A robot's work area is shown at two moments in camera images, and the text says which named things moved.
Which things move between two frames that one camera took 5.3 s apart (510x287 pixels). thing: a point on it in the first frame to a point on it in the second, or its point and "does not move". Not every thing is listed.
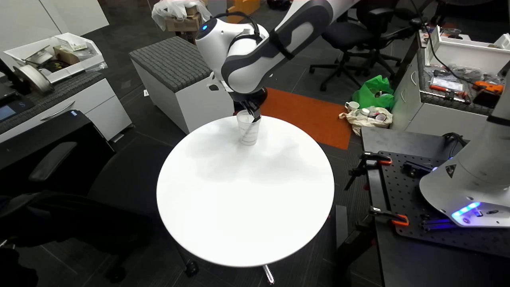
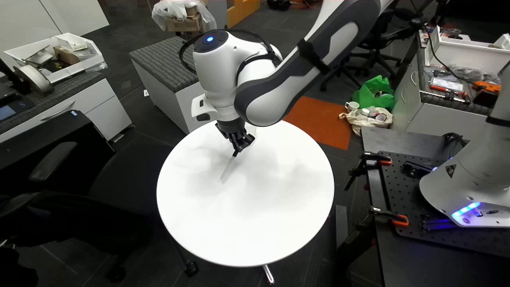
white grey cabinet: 179,78 does not move
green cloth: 377,92 does not move
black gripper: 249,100 to 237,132
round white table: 246,204 does not move
